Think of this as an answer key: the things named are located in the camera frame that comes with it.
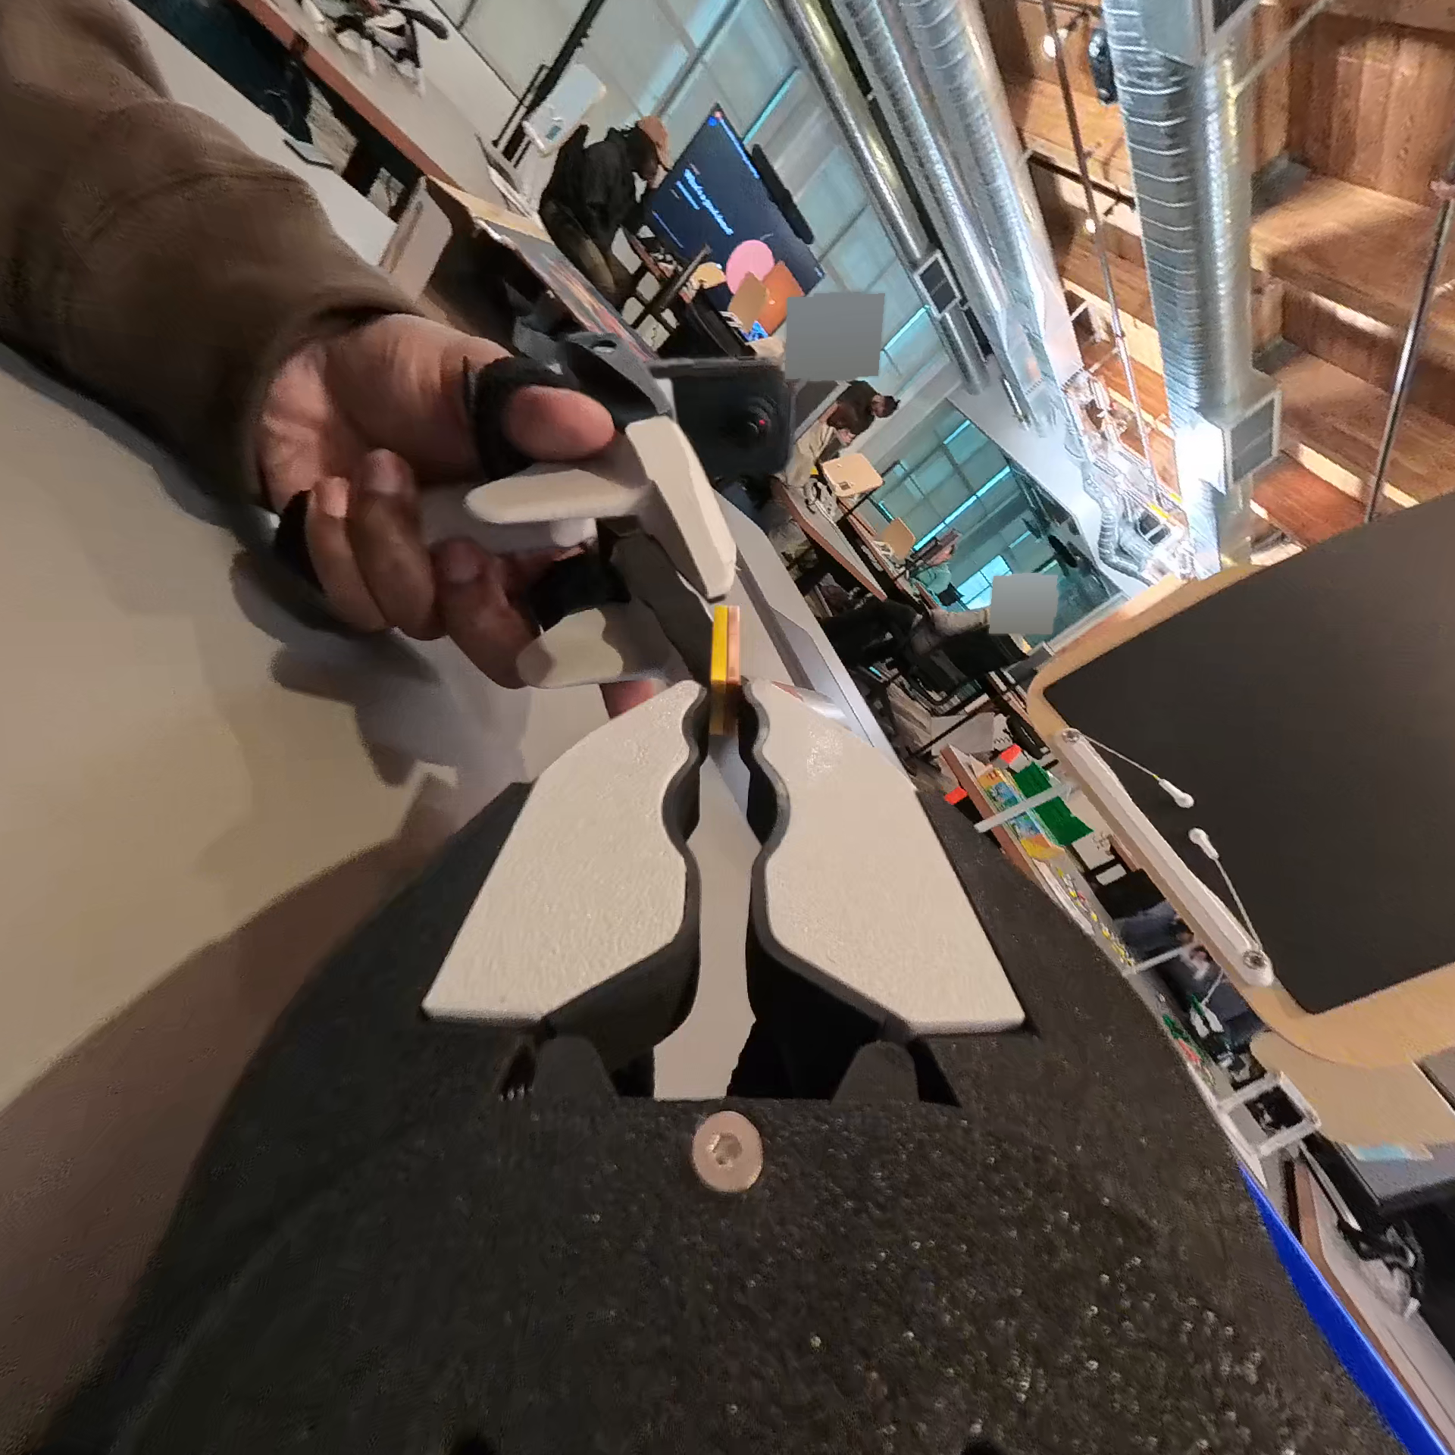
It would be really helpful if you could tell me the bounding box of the wall display screen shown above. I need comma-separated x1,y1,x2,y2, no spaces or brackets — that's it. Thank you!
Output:
637,102,825,331

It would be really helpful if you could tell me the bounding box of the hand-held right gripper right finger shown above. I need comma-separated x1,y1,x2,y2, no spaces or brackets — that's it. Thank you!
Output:
741,677,1029,1041

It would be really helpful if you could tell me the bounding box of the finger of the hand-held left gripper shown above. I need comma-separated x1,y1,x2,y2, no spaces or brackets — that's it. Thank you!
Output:
512,609,687,691
421,416,743,606

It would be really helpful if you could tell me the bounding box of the small yellow lego piece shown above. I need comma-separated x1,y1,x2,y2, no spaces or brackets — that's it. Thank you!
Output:
708,600,746,741

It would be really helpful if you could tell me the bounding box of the dark office desk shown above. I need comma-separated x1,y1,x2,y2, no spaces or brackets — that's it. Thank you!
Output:
240,0,537,206

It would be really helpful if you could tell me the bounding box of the large blue plastic bin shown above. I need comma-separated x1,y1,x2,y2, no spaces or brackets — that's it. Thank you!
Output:
1240,1171,1455,1455

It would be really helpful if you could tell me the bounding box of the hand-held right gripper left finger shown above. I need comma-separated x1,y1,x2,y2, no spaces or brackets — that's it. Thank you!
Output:
423,680,706,1029

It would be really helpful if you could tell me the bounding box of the silver ventilation duct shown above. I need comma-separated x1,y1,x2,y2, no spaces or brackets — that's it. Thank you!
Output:
1103,0,1287,569
785,0,1070,400

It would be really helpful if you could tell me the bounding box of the person's left hand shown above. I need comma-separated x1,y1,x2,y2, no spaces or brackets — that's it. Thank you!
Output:
255,313,684,724

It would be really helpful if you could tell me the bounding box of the printed lego set box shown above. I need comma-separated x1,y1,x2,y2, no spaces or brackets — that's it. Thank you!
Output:
382,177,597,319

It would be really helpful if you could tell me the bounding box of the black board with wooden rim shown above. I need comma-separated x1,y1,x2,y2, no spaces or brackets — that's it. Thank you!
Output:
1023,489,1455,1069

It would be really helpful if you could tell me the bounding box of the person's left forearm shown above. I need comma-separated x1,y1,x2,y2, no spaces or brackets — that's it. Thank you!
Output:
0,0,423,490

